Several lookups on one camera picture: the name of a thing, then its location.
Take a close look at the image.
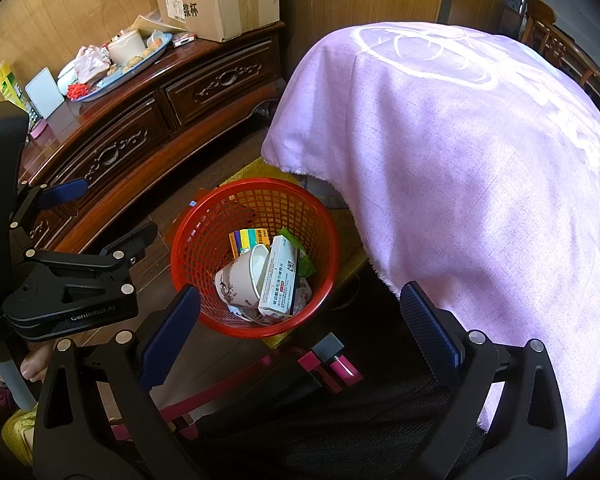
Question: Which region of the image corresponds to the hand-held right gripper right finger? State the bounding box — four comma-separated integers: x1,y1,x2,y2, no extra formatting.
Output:
400,281,568,480

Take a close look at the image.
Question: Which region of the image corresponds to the yellow textured cloth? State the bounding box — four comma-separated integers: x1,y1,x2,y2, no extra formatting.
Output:
1,402,48,467

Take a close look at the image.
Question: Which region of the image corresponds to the green and yellow box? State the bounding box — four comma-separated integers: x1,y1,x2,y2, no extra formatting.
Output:
0,61,29,112

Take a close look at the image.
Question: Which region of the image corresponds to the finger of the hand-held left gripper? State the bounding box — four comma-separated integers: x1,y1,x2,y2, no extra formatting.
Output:
10,179,89,231
100,222,159,273

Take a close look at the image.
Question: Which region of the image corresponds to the purple printed blanket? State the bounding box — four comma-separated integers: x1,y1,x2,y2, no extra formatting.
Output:
260,22,600,476

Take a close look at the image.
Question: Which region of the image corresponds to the patterned paper cup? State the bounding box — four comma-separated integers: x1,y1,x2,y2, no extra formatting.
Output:
215,244,271,313

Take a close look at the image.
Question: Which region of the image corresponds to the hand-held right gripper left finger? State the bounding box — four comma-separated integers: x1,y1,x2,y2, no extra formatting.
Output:
32,284,202,480

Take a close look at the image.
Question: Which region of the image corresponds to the orange cardboard box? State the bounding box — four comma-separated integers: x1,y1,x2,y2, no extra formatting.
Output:
229,227,272,261

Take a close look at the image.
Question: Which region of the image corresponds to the white cup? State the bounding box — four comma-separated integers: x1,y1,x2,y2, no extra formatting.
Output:
107,30,146,64

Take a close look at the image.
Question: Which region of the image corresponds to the dark carved wooden sideboard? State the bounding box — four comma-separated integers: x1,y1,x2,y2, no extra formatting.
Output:
17,20,287,256

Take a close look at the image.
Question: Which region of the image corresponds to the clear plastic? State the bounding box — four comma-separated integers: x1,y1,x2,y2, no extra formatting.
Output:
294,277,313,311

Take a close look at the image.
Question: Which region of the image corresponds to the white tissue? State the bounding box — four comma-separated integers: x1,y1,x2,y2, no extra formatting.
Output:
232,305,268,325

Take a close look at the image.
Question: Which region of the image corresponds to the blue rimmed plate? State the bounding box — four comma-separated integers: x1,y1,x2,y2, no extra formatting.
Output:
57,32,173,104

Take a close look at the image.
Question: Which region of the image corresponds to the wooden chair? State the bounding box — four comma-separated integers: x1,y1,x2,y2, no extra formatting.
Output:
522,0,600,128

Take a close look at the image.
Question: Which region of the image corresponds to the black mesh chair seat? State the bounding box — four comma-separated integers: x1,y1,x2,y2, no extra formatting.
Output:
177,360,488,480

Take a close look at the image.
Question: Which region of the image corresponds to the white medicine box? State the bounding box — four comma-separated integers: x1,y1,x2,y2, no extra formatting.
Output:
257,235,303,318

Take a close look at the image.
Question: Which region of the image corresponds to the red mesh basket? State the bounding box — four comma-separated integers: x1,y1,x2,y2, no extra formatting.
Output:
171,177,342,338

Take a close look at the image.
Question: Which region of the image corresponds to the green packet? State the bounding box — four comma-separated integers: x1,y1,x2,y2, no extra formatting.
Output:
279,227,314,279

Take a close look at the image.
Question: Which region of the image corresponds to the pink stool frame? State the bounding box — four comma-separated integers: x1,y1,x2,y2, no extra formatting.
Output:
155,332,363,443

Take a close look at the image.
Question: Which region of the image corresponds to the small white table mirror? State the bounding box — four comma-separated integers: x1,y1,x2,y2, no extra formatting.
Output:
25,67,66,121

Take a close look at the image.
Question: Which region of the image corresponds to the person's left hand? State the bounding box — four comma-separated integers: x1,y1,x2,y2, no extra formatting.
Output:
19,342,56,383

